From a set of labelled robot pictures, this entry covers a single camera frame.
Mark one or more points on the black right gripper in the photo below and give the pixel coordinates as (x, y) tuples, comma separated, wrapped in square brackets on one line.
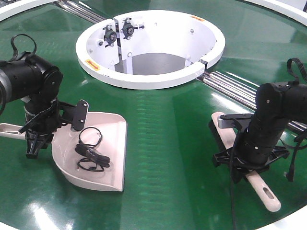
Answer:
[(254, 150)]

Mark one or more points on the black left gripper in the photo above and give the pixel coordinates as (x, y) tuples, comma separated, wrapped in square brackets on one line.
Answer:
[(41, 121)]

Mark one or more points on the pink hand broom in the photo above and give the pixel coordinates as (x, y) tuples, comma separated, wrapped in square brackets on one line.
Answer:
[(265, 194)]

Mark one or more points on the pink plastic dustpan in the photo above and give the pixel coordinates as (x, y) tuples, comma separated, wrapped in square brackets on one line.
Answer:
[(108, 131)]

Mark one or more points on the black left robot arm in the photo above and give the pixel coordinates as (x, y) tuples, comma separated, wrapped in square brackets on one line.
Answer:
[(35, 81)]

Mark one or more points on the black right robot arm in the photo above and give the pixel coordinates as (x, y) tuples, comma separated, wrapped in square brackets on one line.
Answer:
[(277, 104)]

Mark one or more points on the green conveyor belt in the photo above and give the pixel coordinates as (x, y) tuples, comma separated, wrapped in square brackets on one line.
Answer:
[(170, 181)]

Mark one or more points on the steel rollers right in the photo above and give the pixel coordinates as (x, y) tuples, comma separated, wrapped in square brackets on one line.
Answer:
[(233, 86)]

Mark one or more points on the steel rollers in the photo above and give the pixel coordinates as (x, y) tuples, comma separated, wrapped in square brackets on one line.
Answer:
[(80, 11), (233, 86)]

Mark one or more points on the orange arrow sticker front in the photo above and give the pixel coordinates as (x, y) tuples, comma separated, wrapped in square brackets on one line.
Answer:
[(92, 64)]

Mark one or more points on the white outer rim left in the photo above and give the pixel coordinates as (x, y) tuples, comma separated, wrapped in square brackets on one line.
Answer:
[(10, 9)]

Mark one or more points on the white rim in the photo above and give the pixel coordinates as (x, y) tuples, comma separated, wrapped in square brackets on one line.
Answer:
[(10, 9), (294, 9)]

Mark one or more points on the steel rollers top left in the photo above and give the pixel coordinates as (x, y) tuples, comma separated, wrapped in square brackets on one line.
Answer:
[(80, 11)]

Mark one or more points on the orange sticker rear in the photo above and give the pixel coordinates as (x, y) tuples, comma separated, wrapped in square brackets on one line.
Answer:
[(197, 18)]

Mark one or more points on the white outer rim right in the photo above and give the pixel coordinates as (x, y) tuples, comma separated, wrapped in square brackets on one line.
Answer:
[(294, 9)]

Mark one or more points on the grey camera on right gripper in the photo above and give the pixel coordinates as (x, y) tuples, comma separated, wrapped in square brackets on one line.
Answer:
[(238, 121)]

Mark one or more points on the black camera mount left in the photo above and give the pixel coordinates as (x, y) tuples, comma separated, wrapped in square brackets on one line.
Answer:
[(74, 114)]

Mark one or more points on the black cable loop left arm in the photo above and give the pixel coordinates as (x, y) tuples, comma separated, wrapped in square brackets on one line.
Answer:
[(22, 44)]

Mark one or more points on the left black bearing mount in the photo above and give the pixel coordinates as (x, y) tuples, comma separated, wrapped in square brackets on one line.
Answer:
[(110, 36)]

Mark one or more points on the black bearing mount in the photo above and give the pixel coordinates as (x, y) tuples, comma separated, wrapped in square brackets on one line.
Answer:
[(128, 29), (110, 36)]

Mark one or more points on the right black bearing mount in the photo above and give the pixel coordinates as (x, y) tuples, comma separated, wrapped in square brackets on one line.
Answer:
[(128, 29)]

